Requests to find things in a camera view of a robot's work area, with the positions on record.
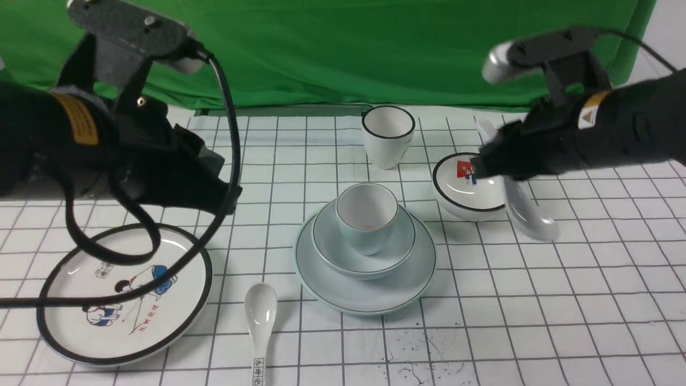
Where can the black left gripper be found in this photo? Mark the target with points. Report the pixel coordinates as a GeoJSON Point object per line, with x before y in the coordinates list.
{"type": "Point", "coordinates": [167, 165]}

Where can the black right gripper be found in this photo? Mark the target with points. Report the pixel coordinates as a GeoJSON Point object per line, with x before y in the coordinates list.
{"type": "Point", "coordinates": [543, 143]}

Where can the plain white ceramic spoon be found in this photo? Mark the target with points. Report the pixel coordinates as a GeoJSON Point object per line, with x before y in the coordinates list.
{"type": "Point", "coordinates": [528, 212]}

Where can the pale blue shallow bowl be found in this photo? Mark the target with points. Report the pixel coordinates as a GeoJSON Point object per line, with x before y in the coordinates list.
{"type": "Point", "coordinates": [342, 258]}

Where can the pale blue small cup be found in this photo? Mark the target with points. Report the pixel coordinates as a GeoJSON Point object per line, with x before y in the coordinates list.
{"type": "Point", "coordinates": [366, 214]}

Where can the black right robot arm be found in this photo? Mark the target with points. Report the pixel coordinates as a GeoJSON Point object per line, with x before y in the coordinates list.
{"type": "Point", "coordinates": [643, 123]}

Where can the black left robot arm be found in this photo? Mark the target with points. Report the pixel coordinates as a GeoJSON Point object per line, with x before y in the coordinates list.
{"type": "Point", "coordinates": [69, 143]}

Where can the white bowl with cartoon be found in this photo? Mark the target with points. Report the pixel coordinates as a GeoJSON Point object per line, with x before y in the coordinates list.
{"type": "Point", "coordinates": [459, 193]}

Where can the green backdrop cloth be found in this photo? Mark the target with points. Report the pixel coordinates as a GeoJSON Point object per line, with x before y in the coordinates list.
{"type": "Point", "coordinates": [284, 52]}

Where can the white cup black rim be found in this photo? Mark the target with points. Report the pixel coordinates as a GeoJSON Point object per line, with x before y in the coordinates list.
{"type": "Point", "coordinates": [387, 133]}

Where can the white spoon with characters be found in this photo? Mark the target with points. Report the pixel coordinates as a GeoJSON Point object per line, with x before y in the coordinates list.
{"type": "Point", "coordinates": [260, 305]}

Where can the cartoon plate black rim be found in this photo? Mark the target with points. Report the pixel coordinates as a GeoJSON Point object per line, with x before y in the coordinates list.
{"type": "Point", "coordinates": [126, 331]}

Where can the pale blue round plate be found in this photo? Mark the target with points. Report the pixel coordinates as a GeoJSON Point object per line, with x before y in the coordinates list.
{"type": "Point", "coordinates": [366, 297]}

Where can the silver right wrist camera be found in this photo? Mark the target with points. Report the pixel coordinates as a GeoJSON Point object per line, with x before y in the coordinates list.
{"type": "Point", "coordinates": [564, 56]}

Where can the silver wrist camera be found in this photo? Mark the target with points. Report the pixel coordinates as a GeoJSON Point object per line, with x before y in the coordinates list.
{"type": "Point", "coordinates": [564, 56]}
{"type": "Point", "coordinates": [121, 42]}

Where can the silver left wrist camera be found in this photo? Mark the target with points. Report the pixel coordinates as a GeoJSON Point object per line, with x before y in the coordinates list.
{"type": "Point", "coordinates": [121, 42]}

